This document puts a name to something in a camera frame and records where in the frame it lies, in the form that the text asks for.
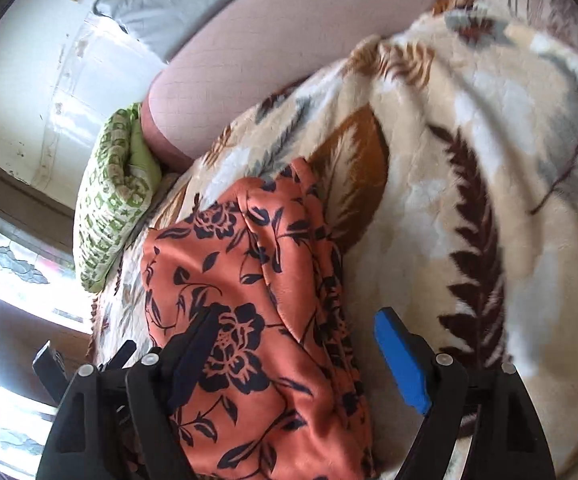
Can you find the window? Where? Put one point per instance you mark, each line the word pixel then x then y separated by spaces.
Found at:
pixel 9 270

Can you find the green checkered pillow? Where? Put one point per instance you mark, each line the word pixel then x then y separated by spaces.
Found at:
pixel 109 185

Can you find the light grey pillow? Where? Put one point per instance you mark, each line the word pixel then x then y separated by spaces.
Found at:
pixel 169 5

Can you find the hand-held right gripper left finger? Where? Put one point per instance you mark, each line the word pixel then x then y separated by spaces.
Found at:
pixel 189 360

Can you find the leaf print fleece blanket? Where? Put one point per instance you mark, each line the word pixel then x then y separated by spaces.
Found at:
pixel 469 160

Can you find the orange floral garment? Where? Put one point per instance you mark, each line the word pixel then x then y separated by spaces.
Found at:
pixel 269 285

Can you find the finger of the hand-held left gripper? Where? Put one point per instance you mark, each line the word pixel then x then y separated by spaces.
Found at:
pixel 121 355
pixel 49 367

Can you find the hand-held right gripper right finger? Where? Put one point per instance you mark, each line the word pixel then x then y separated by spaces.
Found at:
pixel 404 360

